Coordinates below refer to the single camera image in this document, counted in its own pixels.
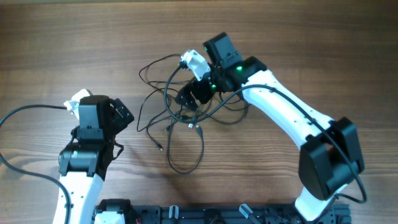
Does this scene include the thin black cables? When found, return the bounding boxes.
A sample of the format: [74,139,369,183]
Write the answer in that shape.
[136,53,251,174]

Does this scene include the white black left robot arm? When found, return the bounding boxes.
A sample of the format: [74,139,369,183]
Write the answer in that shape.
[53,95,134,223]

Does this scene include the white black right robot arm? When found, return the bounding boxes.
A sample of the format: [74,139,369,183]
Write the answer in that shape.
[176,32,364,223]

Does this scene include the black left camera cable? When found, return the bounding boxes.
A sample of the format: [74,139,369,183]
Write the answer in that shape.
[0,104,74,224]

